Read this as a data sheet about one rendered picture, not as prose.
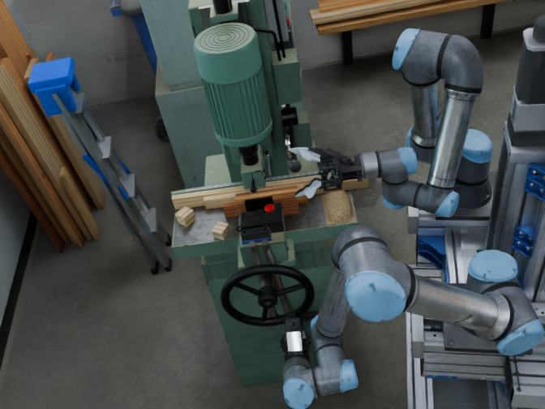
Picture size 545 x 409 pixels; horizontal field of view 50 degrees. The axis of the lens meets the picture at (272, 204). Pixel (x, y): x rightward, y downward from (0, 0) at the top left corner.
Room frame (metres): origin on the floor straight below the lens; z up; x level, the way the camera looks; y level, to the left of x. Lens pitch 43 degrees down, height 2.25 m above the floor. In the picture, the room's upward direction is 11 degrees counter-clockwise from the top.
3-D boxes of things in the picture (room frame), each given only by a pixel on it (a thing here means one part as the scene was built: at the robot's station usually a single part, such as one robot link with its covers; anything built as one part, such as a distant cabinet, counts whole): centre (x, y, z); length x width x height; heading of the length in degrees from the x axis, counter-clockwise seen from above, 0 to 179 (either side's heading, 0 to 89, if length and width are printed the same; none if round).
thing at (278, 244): (1.27, 0.05, 0.92); 0.15 x 0.13 x 0.09; 85
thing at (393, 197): (1.23, -0.38, 1.04); 0.11 x 0.08 x 0.11; 50
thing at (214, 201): (1.45, -0.05, 0.92); 0.55 x 0.02 x 0.04; 85
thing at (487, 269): (0.90, -0.52, 0.98); 0.13 x 0.12 x 0.14; 179
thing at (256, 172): (1.48, 0.04, 1.03); 0.14 x 0.07 x 0.09; 175
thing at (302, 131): (1.63, -0.13, 1.02); 0.09 x 0.07 x 0.12; 85
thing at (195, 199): (1.48, 0.03, 0.93); 0.60 x 0.02 x 0.05; 85
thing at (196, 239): (1.35, 0.04, 0.87); 0.61 x 0.30 x 0.06; 85
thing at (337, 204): (1.35, -0.21, 0.92); 0.14 x 0.09 x 0.04; 175
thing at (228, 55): (1.46, 0.04, 1.35); 0.18 x 0.18 x 0.31
